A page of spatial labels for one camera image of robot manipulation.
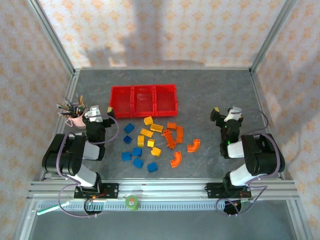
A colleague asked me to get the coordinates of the curved orange lego piece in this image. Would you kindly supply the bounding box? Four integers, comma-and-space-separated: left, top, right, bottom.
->
169, 151, 183, 169
187, 138, 201, 153

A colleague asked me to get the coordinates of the long orange lego piece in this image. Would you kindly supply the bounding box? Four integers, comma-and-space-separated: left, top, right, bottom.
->
175, 126, 185, 145

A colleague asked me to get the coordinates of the orange lego plate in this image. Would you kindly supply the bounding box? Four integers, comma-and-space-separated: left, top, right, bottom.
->
161, 128, 177, 150

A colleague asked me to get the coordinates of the pink cup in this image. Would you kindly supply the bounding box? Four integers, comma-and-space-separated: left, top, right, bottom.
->
65, 107, 88, 130

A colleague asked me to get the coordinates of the green tape roll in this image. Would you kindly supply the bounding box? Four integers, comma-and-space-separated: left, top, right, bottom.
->
124, 194, 140, 211

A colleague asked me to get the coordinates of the green white stick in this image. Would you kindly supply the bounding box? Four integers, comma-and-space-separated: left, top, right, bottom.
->
36, 201, 71, 216

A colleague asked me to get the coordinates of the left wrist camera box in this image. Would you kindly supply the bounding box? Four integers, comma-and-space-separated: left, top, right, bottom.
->
84, 105, 104, 123

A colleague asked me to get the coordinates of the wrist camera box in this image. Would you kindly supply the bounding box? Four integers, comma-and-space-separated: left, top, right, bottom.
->
84, 105, 104, 123
223, 106, 243, 122

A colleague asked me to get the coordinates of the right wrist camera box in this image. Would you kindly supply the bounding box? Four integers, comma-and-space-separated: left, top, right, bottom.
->
223, 106, 243, 122

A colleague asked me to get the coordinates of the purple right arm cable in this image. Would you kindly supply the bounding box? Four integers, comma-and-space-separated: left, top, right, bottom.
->
216, 108, 286, 217

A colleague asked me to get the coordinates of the aluminium side rail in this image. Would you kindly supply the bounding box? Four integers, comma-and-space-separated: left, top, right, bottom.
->
39, 70, 81, 181
249, 70, 287, 181

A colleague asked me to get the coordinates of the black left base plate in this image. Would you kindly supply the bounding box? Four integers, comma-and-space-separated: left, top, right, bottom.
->
73, 183, 120, 200

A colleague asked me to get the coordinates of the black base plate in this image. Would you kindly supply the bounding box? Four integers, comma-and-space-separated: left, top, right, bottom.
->
73, 183, 120, 200
205, 182, 252, 200

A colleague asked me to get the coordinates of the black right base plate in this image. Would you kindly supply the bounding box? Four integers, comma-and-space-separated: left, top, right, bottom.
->
205, 182, 252, 200

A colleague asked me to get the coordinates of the aluminium back rail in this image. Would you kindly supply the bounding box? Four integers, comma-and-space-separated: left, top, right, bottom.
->
74, 66, 253, 72

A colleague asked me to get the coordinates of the aluminium front rail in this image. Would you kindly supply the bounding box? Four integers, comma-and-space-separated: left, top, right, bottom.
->
26, 180, 300, 201

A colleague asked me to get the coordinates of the slotted grey cable duct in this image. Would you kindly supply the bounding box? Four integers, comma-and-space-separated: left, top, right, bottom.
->
37, 201, 253, 211

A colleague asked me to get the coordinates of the aluminium frame post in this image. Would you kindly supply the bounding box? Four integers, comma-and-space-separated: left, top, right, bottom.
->
26, 0, 77, 76
249, 0, 299, 75

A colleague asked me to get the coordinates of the aluminium lower frame bar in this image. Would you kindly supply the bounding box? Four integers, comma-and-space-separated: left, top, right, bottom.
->
13, 199, 41, 240
286, 199, 310, 240

